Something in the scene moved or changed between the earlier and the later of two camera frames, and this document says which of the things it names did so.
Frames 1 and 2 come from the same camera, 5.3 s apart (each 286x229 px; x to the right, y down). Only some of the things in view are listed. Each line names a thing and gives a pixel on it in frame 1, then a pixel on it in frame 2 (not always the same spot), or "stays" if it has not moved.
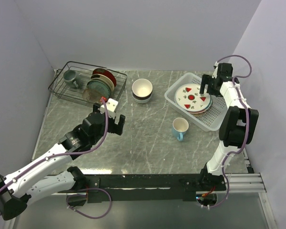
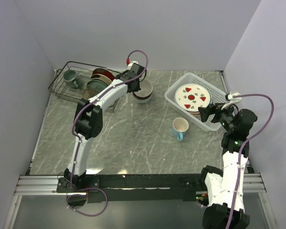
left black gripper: [115, 128] to [138, 88]
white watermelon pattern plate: [188, 98] stays
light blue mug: [180, 126] stays
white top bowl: [142, 88] stays
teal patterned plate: [99, 86] stays
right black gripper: [205, 81] to [205, 112]
